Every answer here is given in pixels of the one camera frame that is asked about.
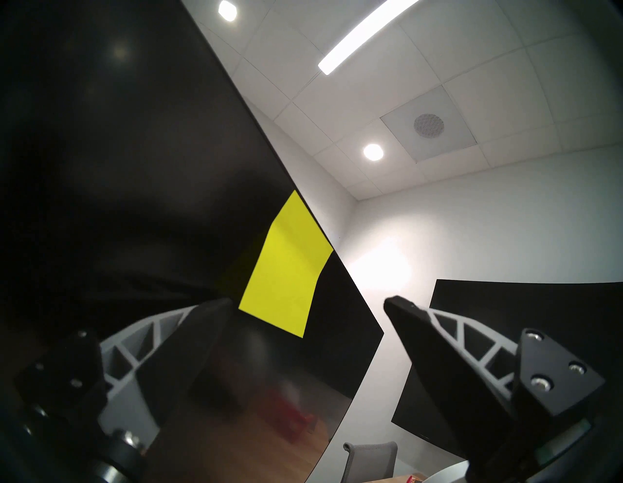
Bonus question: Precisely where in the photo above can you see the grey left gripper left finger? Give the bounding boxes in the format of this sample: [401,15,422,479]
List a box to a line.
[14,297,235,454]

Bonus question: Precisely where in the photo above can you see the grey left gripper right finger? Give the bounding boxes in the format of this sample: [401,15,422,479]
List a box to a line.
[384,295,606,483]

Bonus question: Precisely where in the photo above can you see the white trash can lid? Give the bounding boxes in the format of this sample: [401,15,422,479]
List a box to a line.
[422,462,470,483]

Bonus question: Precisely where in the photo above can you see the yellow sticky note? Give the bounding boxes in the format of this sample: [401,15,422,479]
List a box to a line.
[238,190,334,338]

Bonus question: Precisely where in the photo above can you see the curved black computer monitor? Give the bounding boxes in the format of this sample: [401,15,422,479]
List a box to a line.
[0,0,385,483]

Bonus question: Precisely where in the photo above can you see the grey mesh office chair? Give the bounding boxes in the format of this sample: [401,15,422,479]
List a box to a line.
[342,441,398,483]

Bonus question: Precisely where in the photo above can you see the round ceiling speaker grille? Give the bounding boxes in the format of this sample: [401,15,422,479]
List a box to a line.
[413,113,445,139]

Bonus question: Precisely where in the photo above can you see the linear ceiling light strip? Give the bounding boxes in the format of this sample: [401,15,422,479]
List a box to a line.
[318,0,420,75]

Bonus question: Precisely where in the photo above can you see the large black wall television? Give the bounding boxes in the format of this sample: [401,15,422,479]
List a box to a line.
[391,279,623,461]

